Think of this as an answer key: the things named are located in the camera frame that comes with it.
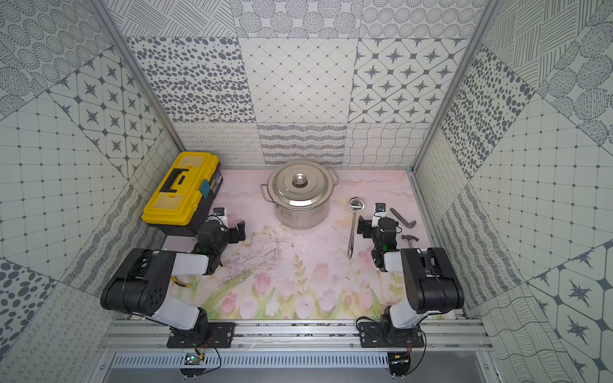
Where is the floral pink table mat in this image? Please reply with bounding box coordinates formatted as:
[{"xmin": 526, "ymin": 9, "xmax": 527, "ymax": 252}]
[{"xmin": 169, "ymin": 170, "xmax": 430, "ymax": 320}]

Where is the right small circuit board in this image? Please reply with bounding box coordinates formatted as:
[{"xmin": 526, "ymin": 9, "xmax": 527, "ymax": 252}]
[{"xmin": 387, "ymin": 353, "xmax": 411, "ymax": 378}]

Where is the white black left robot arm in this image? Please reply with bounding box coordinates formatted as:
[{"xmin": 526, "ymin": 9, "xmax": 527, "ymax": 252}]
[{"xmin": 101, "ymin": 215, "xmax": 246, "ymax": 346}]

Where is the small circuit board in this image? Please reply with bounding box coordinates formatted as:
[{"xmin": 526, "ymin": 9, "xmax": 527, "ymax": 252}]
[
  {"xmin": 387, "ymin": 353, "xmax": 411, "ymax": 378},
  {"xmin": 184, "ymin": 353, "xmax": 204, "ymax": 365}
]

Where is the stainless steel pot lid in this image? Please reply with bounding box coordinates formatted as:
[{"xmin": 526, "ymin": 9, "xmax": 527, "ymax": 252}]
[{"xmin": 264, "ymin": 161, "xmax": 337, "ymax": 210}]

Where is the aluminium mounting rail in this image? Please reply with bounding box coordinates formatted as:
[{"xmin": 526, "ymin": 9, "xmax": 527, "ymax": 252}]
[{"xmin": 99, "ymin": 319, "xmax": 493, "ymax": 352}]

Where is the stainless steel ladle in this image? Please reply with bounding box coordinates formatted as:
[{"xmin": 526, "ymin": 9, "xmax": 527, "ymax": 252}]
[{"xmin": 346, "ymin": 197, "xmax": 365, "ymax": 259}]

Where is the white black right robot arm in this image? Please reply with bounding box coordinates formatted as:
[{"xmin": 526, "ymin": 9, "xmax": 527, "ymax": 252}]
[{"xmin": 356, "ymin": 217, "xmax": 465, "ymax": 330}]

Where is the left small circuit board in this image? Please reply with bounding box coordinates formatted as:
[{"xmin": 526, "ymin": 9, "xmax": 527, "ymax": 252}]
[{"xmin": 184, "ymin": 353, "xmax": 204, "ymax": 365}]

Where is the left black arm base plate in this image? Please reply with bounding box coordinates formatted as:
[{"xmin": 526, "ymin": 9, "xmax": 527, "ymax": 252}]
[{"xmin": 166, "ymin": 322, "xmax": 236, "ymax": 349}]

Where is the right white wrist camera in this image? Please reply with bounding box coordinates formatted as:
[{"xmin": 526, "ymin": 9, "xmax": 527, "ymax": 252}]
[{"xmin": 371, "ymin": 203, "xmax": 386, "ymax": 228}]

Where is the grey hex key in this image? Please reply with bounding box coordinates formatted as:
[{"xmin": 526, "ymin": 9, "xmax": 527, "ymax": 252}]
[{"xmin": 390, "ymin": 207, "xmax": 417, "ymax": 229}]

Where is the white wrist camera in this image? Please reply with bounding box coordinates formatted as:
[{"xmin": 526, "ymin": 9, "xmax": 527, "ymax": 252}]
[
  {"xmin": 371, "ymin": 203, "xmax": 386, "ymax": 228},
  {"xmin": 212, "ymin": 207, "xmax": 228, "ymax": 226}
]

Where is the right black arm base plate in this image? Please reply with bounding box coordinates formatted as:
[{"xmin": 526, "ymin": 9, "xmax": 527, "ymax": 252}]
[{"xmin": 356, "ymin": 321, "xmax": 426, "ymax": 349}]

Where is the yellow black toolbox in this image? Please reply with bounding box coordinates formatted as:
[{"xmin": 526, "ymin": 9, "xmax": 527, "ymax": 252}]
[{"xmin": 141, "ymin": 152, "xmax": 223, "ymax": 237}]

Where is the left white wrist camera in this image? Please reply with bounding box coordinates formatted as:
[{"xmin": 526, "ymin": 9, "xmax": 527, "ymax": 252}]
[{"xmin": 212, "ymin": 207, "xmax": 228, "ymax": 226}]

